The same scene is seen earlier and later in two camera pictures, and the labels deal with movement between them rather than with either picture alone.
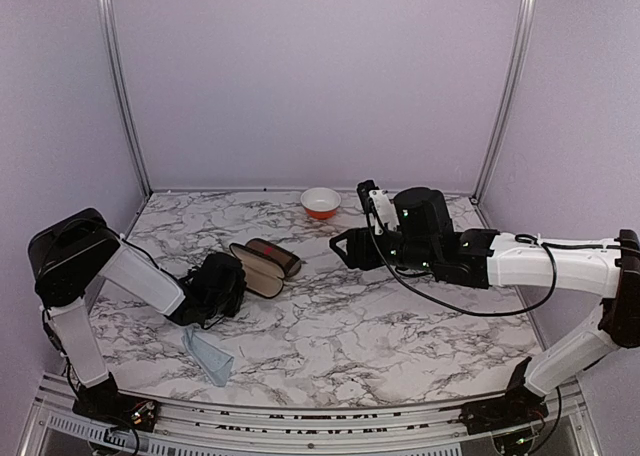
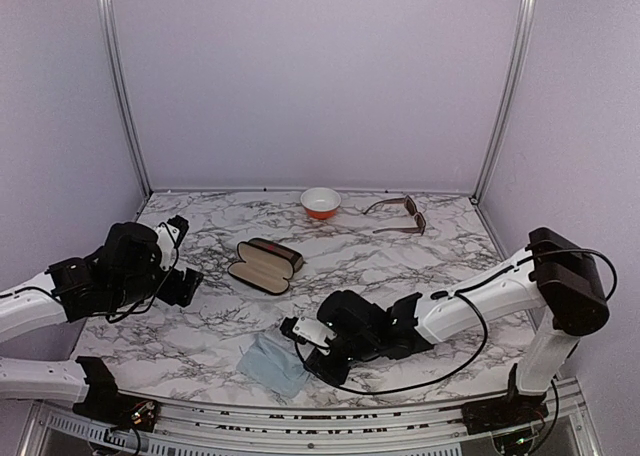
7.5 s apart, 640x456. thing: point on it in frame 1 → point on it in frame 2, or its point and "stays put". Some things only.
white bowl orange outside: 320,203 stays put
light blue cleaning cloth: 214,363 → 275,364
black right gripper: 360,244 → 336,375
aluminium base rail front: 61,427 stays put
